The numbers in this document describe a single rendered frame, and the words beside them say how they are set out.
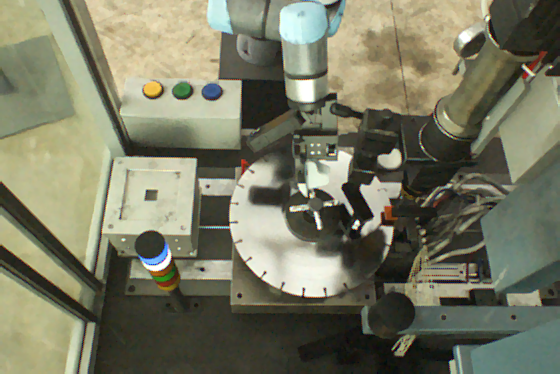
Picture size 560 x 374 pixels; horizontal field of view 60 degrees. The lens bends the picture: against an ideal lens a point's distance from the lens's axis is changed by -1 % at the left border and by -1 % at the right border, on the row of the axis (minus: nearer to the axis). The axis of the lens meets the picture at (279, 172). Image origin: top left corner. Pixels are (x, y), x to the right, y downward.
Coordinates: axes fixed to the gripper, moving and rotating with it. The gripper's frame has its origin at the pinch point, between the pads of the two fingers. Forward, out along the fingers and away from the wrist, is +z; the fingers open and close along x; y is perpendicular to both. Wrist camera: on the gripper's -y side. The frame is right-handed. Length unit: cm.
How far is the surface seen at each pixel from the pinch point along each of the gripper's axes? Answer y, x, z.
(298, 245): -0.8, -7.0, 8.2
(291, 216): -2.3, -2.9, 4.3
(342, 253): 7.6, -7.0, 10.1
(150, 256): -19.6, -28.8, -8.0
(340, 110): 7.9, -8.1, -20.7
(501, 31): 25, -27, -38
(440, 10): 58, 196, 16
